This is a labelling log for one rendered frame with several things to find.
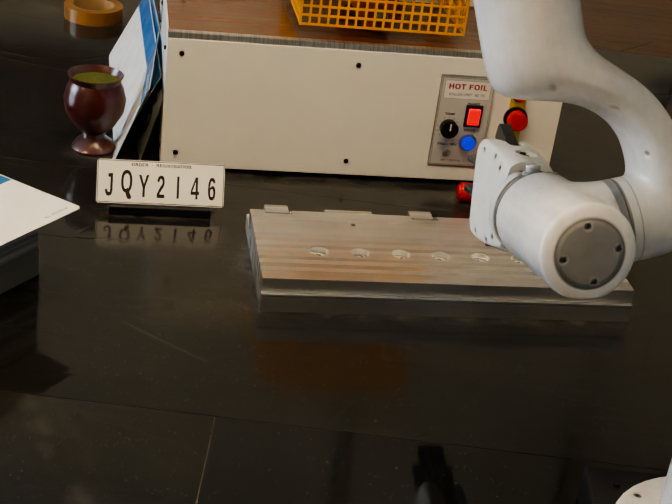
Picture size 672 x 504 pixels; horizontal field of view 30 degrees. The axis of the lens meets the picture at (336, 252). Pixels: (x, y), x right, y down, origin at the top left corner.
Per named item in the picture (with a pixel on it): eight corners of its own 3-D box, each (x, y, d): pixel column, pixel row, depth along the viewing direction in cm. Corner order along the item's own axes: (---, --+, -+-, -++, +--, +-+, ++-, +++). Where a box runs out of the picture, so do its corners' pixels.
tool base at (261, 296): (259, 311, 141) (262, 283, 139) (245, 227, 159) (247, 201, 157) (628, 322, 149) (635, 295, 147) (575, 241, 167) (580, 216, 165)
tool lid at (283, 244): (260, 291, 140) (262, 277, 139) (247, 216, 157) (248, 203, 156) (631, 303, 148) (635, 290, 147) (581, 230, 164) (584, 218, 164)
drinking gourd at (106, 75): (75, 164, 170) (77, 87, 165) (53, 140, 176) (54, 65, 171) (133, 157, 174) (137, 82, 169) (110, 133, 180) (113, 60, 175)
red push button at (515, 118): (504, 133, 173) (509, 110, 172) (501, 128, 175) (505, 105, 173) (528, 135, 174) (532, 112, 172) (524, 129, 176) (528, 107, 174)
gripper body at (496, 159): (500, 155, 115) (468, 134, 126) (488, 262, 118) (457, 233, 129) (577, 159, 117) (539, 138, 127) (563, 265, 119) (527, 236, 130)
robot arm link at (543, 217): (587, 162, 115) (490, 182, 114) (644, 193, 102) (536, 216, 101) (597, 249, 117) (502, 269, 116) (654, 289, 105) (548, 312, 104)
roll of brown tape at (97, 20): (67, 6, 230) (67, -7, 229) (124, 11, 231) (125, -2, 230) (60, 23, 221) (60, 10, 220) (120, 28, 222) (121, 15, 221)
